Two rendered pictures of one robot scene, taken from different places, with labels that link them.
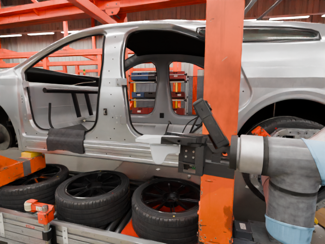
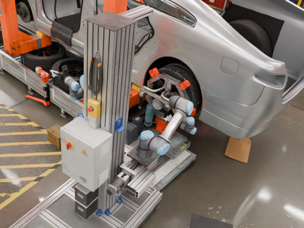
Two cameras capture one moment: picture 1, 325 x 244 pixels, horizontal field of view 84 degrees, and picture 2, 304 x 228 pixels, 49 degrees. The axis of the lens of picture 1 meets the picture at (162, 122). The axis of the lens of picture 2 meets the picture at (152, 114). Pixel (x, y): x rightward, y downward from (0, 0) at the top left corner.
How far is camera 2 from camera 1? 2.93 m
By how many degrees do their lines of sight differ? 33
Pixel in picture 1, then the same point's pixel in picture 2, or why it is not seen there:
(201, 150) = (60, 77)
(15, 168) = (32, 43)
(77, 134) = (68, 32)
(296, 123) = (173, 73)
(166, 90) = not seen: outside the picture
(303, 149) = (71, 83)
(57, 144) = (56, 35)
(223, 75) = not seen: hidden behind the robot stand
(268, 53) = (167, 25)
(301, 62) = (181, 37)
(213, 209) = not seen: hidden behind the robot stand
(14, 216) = (31, 73)
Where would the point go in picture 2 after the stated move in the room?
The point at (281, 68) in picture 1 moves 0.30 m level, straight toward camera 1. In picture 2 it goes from (172, 37) to (147, 41)
